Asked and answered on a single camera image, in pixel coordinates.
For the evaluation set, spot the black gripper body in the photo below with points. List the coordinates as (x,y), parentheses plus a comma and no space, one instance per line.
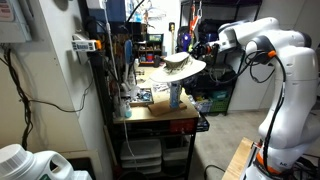
(205,53)

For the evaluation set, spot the cream wide-brim hat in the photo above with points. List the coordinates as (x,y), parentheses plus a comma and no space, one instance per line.
(180,71)

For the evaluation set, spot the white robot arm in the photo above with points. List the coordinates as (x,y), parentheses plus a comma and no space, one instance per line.
(293,83)

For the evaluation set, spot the purple vacuum cleaner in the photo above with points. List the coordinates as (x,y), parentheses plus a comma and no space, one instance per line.
(184,39)

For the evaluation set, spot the black metal shelf rack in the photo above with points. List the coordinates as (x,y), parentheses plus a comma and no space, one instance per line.
(233,13)

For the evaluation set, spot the green plastic crate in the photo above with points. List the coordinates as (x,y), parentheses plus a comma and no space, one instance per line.
(220,104)

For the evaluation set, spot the small dark wooden shelf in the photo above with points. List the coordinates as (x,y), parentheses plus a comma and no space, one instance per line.
(150,50)

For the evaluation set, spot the flat wooden board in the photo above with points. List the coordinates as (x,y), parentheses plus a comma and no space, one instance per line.
(163,109)

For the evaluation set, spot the blue coloured packets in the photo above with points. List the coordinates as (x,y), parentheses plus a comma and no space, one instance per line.
(144,96)

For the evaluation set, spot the blue paddle brush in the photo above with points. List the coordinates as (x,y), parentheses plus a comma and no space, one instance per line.
(128,51)

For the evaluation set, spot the wooden-top workbench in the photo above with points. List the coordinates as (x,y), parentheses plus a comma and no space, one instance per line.
(143,115)

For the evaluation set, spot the small blue-liquid bottle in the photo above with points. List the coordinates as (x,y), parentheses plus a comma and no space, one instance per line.
(128,111)

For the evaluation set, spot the light wooden table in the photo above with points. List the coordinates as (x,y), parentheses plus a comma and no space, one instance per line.
(238,160)

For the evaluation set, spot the white lidded storage bin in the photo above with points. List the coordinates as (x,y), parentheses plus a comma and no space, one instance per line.
(141,150)

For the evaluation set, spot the white power strip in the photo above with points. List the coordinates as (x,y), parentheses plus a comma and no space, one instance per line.
(85,45)

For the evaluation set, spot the grey electrical box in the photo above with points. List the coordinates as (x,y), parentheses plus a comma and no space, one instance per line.
(13,20)

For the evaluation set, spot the white plastic detergent jug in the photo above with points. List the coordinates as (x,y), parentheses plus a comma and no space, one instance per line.
(30,165)

